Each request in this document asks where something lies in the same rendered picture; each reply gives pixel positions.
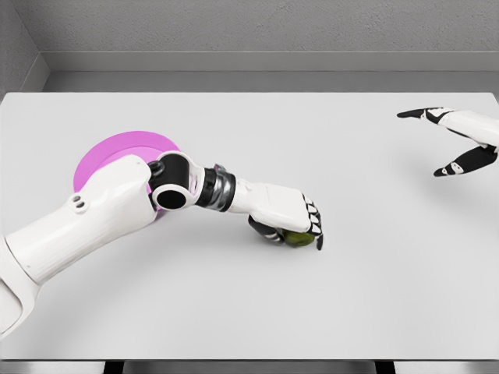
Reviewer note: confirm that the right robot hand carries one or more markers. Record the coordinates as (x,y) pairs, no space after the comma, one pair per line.
(462,124)

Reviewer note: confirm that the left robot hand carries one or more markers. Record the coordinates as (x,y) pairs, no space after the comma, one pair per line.
(286,208)

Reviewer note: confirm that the green apple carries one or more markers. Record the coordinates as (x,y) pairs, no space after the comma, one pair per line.
(298,238)

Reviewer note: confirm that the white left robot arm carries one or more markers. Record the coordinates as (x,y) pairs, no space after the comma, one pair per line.
(97,210)

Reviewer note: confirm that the pink round plate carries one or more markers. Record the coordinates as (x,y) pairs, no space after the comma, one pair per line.
(113,150)

